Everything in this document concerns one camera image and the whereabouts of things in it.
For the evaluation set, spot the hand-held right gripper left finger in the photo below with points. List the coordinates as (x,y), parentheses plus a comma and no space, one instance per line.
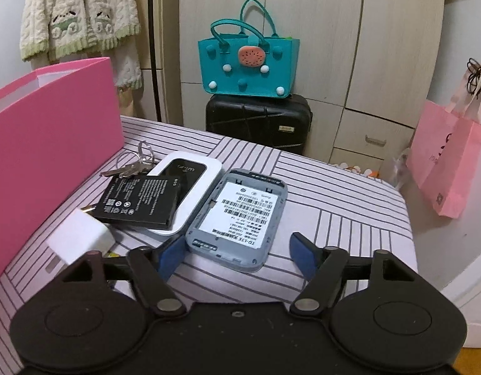
(172,257)

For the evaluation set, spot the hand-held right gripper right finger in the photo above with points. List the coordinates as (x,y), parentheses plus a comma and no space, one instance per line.
(303,254)

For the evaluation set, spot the grey router body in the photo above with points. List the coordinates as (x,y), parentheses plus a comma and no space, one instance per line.
(236,218)

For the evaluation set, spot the pink cardboard box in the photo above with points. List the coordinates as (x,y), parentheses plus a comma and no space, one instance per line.
(49,144)

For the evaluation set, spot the striped tablecloth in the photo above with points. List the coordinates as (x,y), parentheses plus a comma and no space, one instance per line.
(334,211)

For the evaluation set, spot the black flat battery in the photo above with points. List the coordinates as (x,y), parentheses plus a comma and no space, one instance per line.
(142,201)

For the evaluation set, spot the white wifi router cover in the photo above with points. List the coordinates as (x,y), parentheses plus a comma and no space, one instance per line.
(203,181)

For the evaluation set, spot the white charger plug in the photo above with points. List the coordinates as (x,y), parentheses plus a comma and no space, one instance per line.
(82,238)

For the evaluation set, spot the white flower trim mat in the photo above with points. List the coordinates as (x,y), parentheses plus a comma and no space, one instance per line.
(353,170)

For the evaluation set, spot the clear plastic bag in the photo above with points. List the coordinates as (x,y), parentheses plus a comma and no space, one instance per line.
(398,168)

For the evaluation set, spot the black suitcase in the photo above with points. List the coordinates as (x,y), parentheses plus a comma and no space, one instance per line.
(260,123)

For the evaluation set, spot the pink paper bag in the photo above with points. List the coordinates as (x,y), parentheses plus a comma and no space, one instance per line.
(447,164)

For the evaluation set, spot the teal felt handbag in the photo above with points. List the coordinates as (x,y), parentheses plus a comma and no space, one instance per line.
(248,66)

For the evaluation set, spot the beige wardrobe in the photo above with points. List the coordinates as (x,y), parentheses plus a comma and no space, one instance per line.
(322,47)

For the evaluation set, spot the cream knitted cardigan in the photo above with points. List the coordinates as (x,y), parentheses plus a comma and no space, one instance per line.
(80,19)

